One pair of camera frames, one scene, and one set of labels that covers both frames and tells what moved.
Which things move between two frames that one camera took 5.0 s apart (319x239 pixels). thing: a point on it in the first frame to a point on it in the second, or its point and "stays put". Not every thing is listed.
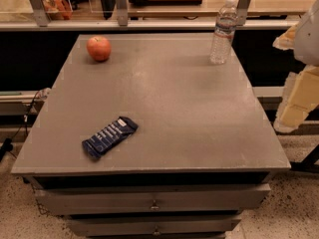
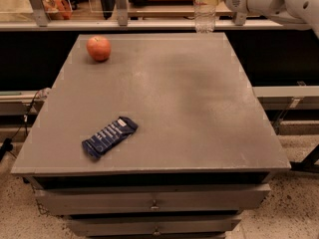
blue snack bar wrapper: x=101 y=140 stays put
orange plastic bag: x=57 y=8 stays put
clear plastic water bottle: x=226 y=21 to x=204 y=16
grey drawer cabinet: x=156 y=135 stays put
